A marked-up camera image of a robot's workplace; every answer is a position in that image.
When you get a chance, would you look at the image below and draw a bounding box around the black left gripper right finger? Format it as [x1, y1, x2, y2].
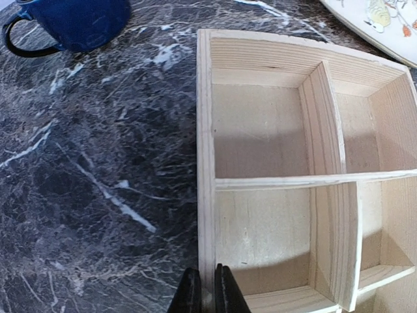
[214, 263, 250, 313]

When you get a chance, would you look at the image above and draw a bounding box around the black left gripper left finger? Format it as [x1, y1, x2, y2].
[167, 267, 202, 313]

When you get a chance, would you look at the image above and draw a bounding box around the wooden compartment box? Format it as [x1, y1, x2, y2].
[197, 29, 416, 312]

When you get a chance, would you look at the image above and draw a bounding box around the blue enamel mug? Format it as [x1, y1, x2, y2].
[2, 0, 131, 58]

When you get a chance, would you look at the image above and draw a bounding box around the bird pattern ceramic plate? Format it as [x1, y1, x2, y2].
[321, 0, 416, 68]

